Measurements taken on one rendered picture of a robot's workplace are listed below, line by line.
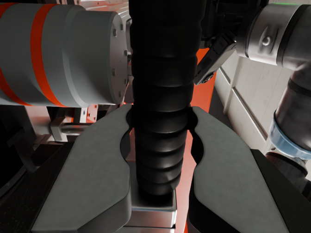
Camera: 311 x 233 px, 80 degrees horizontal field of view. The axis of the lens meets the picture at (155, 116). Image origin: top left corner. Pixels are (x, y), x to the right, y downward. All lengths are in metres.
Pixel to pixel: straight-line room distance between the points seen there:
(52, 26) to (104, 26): 0.06
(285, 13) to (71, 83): 0.27
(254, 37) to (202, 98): 0.54
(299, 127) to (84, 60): 0.29
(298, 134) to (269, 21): 0.15
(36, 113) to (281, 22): 0.38
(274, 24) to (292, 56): 0.04
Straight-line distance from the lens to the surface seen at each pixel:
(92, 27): 0.25
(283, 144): 0.34
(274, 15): 0.30
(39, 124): 0.39
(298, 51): 0.28
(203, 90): 0.79
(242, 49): 0.31
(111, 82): 0.24
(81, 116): 0.54
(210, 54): 0.35
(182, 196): 1.25
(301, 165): 0.68
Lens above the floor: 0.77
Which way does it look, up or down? 33 degrees up
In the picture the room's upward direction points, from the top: 178 degrees counter-clockwise
